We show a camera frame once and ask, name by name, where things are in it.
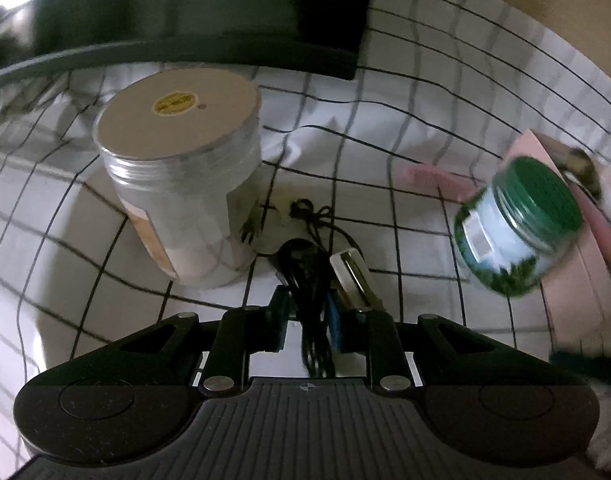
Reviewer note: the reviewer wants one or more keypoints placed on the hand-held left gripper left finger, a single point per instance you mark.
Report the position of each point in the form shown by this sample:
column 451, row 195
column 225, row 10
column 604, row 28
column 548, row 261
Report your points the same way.
column 278, row 325

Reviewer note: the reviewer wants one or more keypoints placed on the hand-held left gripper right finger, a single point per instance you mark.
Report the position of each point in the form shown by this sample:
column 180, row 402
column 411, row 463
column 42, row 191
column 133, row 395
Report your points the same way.
column 335, row 330

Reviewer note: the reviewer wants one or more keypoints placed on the large clear jar beige lid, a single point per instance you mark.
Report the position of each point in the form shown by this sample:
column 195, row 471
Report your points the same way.
column 180, row 175

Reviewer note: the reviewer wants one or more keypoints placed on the glass jar green lid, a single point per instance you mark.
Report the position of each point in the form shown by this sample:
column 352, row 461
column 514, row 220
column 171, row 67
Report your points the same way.
column 515, row 230

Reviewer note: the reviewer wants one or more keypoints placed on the pink box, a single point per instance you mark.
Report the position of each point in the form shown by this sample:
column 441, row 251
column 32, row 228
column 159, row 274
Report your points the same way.
column 580, row 285

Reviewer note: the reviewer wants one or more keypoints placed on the dark teal fuzzy cloth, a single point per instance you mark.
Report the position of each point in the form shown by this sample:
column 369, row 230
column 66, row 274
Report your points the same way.
column 583, row 366

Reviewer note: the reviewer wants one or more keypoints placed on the white fuzzy cloth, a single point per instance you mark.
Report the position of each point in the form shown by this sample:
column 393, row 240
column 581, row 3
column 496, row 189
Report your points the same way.
column 610, row 430

